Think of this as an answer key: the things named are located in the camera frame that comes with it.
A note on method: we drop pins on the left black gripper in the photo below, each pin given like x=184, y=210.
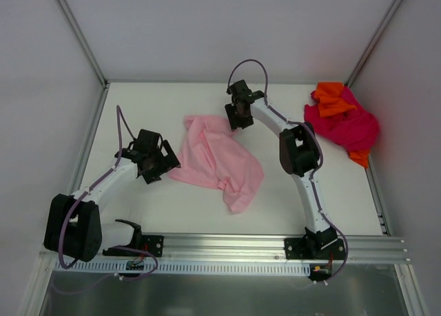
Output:
x=160, y=165

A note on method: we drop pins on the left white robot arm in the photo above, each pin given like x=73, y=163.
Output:
x=74, y=228

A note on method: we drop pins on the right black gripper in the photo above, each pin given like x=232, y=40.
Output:
x=238, y=116

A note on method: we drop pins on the right aluminium corner post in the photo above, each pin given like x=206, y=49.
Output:
x=375, y=39

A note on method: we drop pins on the magenta t-shirt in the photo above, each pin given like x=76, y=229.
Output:
x=355, y=130

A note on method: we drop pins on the left aluminium corner post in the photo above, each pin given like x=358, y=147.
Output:
x=74, y=26

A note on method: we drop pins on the aluminium corner post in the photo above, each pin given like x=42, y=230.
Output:
x=74, y=26
x=375, y=39

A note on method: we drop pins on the black base bracket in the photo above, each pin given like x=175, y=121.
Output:
x=306, y=249
x=153, y=244

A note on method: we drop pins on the white slotted cable duct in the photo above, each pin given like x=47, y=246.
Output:
x=195, y=267

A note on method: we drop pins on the right black base bracket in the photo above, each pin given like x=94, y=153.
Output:
x=306, y=249

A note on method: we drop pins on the pink t-shirt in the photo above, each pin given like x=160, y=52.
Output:
x=210, y=157

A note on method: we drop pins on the orange t-shirt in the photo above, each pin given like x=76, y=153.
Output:
x=330, y=102

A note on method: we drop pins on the left black base bracket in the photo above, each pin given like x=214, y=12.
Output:
x=153, y=244

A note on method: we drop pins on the aluminium mounting rail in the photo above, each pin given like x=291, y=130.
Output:
x=267, y=248

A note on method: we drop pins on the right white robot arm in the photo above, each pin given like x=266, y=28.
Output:
x=300, y=157

